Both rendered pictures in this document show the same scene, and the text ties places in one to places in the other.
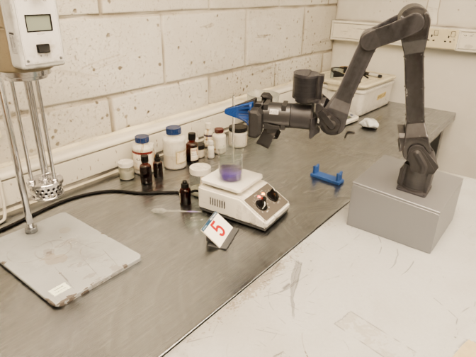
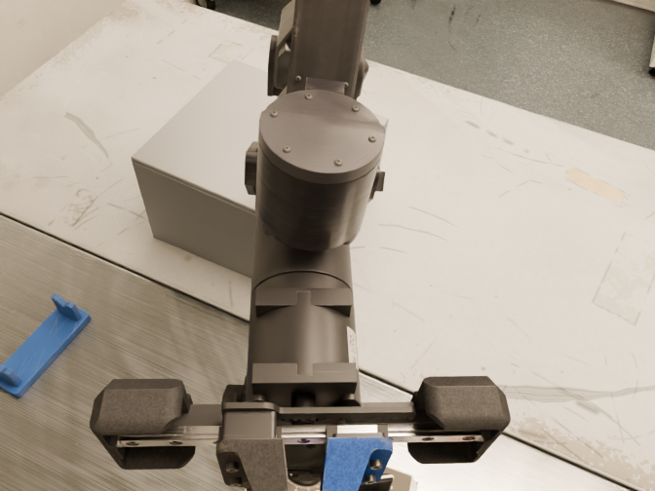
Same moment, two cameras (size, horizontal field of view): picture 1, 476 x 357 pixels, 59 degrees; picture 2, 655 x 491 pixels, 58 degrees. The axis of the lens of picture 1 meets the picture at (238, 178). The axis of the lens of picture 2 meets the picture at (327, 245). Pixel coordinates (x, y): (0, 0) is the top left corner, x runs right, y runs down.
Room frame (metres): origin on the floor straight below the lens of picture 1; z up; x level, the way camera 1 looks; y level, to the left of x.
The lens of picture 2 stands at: (0.99, 0.05, 1.44)
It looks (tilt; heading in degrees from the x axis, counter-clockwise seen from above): 53 degrees down; 252
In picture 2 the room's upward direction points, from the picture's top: 6 degrees clockwise
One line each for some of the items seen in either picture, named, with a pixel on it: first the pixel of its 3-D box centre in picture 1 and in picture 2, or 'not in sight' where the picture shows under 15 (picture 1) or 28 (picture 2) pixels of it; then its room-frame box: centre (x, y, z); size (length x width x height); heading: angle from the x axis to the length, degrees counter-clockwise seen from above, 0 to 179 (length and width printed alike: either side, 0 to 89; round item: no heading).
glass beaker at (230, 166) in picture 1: (229, 165); not in sight; (0.96, 0.02, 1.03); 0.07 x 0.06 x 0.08; 143
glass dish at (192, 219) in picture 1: (195, 219); not in sight; (0.89, 0.10, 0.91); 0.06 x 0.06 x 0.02
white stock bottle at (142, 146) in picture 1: (143, 154); not in sight; (1.20, 0.29, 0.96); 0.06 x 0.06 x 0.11
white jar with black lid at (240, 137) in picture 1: (237, 135); not in sight; (1.46, 0.00, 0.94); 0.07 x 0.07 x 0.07
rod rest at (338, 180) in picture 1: (327, 173); (38, 341); (1.17, -0.27, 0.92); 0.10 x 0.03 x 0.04; 49
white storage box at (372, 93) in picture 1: (350, 90); not in sight; (2.07, -0.55, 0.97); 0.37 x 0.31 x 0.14; 140
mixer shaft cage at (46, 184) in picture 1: (36, 135); not in sight; (0.76, 0.38, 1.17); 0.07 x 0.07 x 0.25
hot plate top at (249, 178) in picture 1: (231, 178); not in sight; (0.98, 0.01, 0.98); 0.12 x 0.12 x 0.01; 58
